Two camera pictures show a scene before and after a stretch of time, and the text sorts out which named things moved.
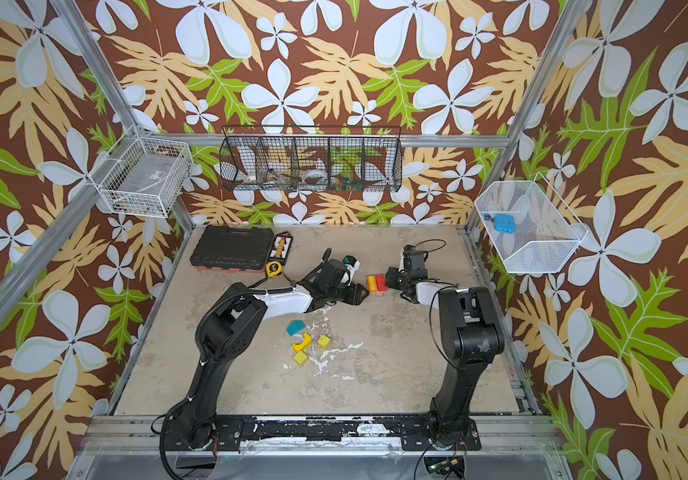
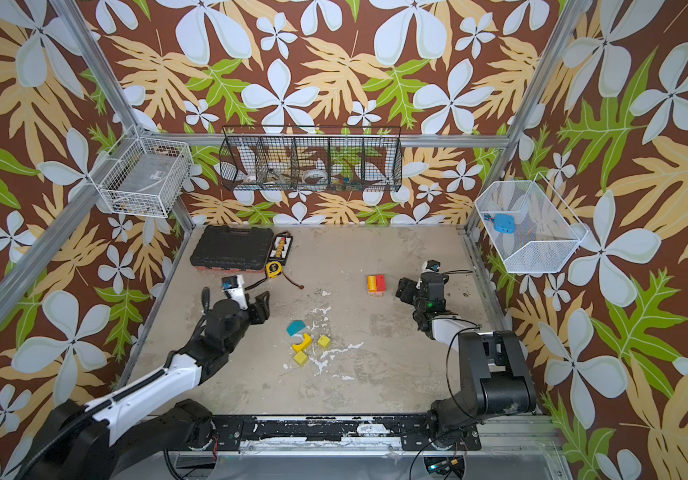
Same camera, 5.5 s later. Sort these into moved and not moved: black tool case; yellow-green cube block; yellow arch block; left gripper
Moved: left gripper
Not moved: yellow arch block; black tool case; yellow-green cube block
